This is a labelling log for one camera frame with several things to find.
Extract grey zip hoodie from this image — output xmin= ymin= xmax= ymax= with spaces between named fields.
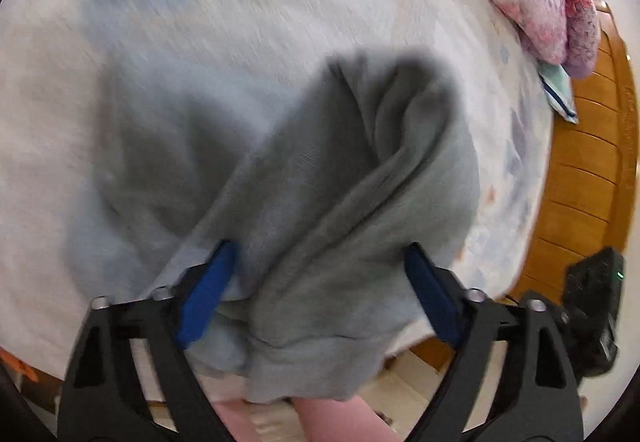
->
xmin=95 ymin=46 xmax=481 ymax=405

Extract person's pink trousers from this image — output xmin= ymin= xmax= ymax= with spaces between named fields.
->
xmin=212 ymin=392 xmax=401 ymax=442

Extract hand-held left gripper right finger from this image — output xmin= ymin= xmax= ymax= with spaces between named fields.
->
xmin=404 ymin=242 xmax=586 ymax=442

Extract teal striped pillow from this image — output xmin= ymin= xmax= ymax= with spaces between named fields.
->
xmin=537 ymin=60 xmax=580 ymax=125

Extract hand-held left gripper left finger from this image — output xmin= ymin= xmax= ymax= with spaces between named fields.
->
xmin=57 ymin=239 xmax=238 ymax=442

